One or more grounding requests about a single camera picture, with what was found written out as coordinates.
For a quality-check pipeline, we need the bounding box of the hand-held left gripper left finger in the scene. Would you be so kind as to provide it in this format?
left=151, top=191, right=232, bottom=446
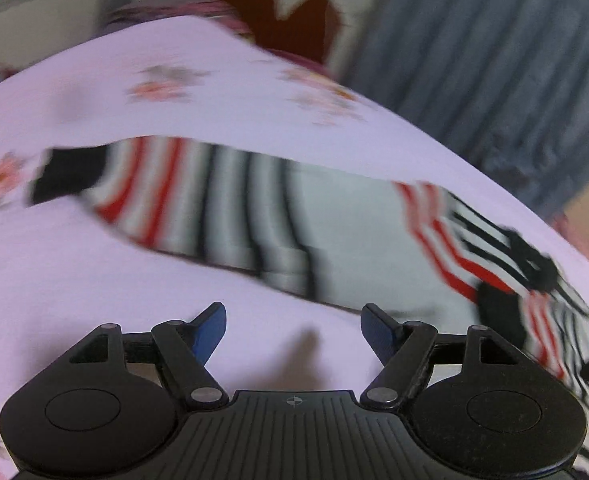
left=67, top=302, right=228, bottom=408

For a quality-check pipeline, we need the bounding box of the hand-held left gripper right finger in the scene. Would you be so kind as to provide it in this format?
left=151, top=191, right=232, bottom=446
left=361, top=304, right=523, bottom=411

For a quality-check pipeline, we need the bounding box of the black red white striped sweater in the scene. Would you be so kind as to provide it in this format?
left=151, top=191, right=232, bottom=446
left=27, top=135, right=589, bottom=471

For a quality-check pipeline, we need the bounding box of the floral pink bed sheet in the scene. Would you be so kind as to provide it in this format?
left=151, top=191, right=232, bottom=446
left=0, top=14, right=589, bottom=480

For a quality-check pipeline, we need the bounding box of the grey-blue curtain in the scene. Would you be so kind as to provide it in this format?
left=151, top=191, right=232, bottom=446
left=335, top=0, right=589, bottom=221

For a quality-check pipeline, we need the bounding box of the pink pillow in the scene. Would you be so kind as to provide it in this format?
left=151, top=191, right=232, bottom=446
left=103, top=0, right=255, bottom=36

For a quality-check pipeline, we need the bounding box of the red and white headboard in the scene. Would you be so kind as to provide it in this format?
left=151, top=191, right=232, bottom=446
left=139, top=0, right=375, bottom=68

